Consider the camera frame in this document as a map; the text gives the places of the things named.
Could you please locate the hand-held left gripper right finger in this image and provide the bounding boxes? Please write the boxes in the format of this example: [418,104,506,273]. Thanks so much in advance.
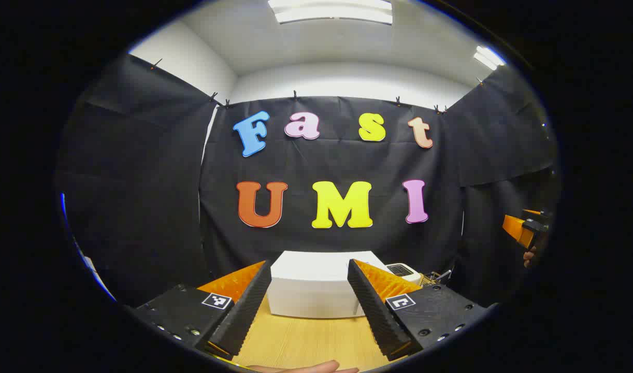
[347,258,491,362]

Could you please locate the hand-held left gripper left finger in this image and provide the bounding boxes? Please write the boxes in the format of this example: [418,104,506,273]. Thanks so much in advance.
[133,259,274,363]

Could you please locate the white microwave oven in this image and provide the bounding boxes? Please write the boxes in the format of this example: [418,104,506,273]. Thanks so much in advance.
[266,250,393,319]

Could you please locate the white toaster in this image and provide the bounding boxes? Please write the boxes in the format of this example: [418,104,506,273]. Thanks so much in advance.
[386,263,422,284]

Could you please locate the small ceiling light panel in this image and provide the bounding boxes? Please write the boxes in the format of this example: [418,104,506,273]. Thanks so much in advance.
[473,46,506,71]

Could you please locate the large ceiling light panel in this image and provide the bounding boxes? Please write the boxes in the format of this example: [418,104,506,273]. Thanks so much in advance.
[267,0,394,25]

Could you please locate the wire mesh basket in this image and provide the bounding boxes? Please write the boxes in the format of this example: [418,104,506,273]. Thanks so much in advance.
[419,270,452,289]

